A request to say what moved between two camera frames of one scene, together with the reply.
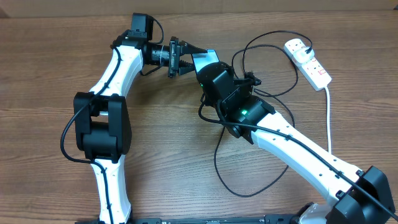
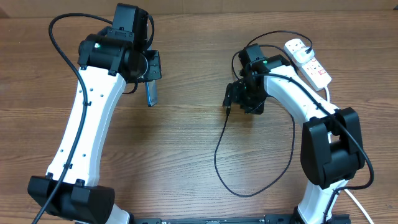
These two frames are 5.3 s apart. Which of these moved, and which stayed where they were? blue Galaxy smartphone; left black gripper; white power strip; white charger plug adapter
Moved: left black gripper; blue Galaxy smartphone
Stayed: white power strip; white charger plug adapter
